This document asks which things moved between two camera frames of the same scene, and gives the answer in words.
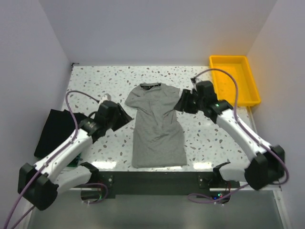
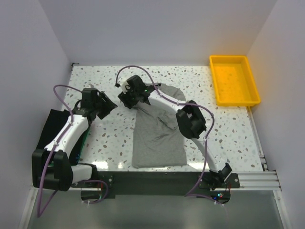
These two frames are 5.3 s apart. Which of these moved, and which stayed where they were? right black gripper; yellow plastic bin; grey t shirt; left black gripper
Moved: right black gripper; left black gripper
Stayed: yellow plastic bin; grey t shirt
